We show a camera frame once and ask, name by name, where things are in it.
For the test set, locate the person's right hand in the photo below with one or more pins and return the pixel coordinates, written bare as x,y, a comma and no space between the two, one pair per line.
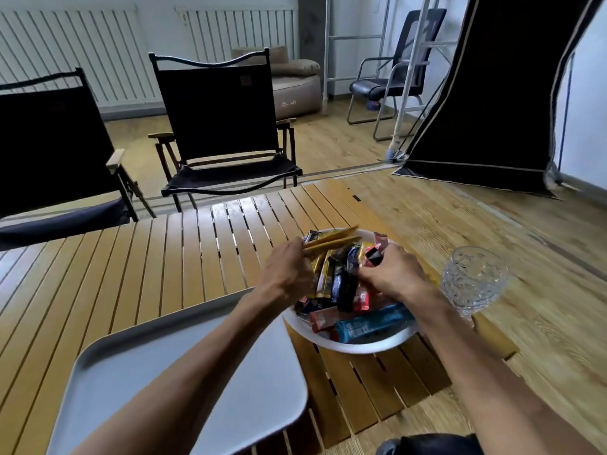
398,274

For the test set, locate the white round bowl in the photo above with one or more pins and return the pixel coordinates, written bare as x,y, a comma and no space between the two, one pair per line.
355,348

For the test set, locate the person's left hand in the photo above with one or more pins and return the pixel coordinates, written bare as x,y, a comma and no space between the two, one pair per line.
284,274

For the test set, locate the black fabric backdrop panel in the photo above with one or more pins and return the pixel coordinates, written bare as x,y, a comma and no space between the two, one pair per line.
498,89

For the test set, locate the small blue bundle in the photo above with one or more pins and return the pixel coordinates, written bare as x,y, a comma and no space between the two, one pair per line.
373,105

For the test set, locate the clear patterned glass cup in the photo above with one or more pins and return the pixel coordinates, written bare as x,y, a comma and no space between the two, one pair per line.
474,279

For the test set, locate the grey rectangular tray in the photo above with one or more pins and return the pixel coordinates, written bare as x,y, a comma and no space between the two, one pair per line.
118,364

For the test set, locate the beige inflatable sofa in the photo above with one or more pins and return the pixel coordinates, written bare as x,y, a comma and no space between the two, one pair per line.
299,89

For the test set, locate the black office chair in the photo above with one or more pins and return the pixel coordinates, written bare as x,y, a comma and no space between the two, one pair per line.
379,87

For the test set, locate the pile of sachets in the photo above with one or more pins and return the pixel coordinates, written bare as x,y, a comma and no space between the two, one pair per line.
370,326

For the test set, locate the white wall radiator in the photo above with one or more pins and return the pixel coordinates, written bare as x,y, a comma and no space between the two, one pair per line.
213,33
109,52

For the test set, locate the person's right leg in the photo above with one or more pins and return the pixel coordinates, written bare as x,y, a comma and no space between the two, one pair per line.
427,445

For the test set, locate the person's right forearm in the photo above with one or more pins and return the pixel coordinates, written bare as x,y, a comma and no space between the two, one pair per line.
474,374

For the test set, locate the person's left forearm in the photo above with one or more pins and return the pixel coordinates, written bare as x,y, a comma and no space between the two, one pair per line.
189,374

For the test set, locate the white metal frame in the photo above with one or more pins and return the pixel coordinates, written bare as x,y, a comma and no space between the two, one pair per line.
411,66

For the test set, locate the black folding chair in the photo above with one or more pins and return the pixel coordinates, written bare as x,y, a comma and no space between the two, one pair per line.
47,137
218,104

